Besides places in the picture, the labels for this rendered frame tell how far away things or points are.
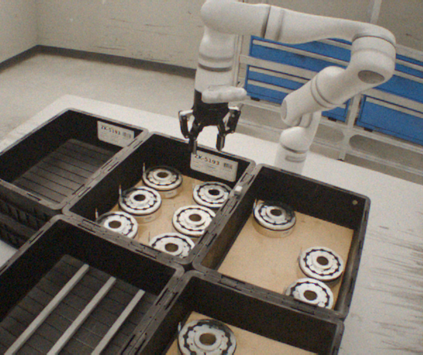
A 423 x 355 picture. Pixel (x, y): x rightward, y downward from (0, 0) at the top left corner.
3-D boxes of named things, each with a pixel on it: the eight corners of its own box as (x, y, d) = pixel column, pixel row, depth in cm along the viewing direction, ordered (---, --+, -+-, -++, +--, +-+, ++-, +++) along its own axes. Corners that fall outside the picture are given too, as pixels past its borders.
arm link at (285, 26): (274, -10, 74) (266, 25, 73) (402, 28, 73) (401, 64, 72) (269, 13, 84) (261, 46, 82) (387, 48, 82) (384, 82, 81)
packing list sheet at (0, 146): (2, 138, 148) (2, 137, 148) (45, 152, 143) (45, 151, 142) (-57, 183, 122) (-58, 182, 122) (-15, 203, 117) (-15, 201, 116)
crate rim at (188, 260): (151, 136, 116) (151, 129, 115) (256, 169, 108) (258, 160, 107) (60, 220, 85) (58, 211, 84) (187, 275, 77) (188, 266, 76)
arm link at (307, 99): (312, 66, 96) (347, 71, 98) (277, 98, 122) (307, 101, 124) (315, 103, 95) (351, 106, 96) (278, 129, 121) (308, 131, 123)
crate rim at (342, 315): (256, 169, 108) (258, 160, 107) (369, 204, 100) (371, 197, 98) (187, 275, 77) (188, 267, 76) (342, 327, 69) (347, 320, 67)
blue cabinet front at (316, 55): (243, 94, 291) (253, 17, 259) (345, 120, 274) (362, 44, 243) (242, 95, 288) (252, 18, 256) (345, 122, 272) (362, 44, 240)
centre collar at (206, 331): (200, 325, 73) (200, 324, 73) (225, 335, 71) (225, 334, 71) (188, 345, 69) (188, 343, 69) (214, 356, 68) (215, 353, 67)
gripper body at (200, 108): (224, 77, 92) (220, 115, 98) (187, 79, 89) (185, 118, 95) (238, 91, 87) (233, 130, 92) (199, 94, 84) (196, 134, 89)
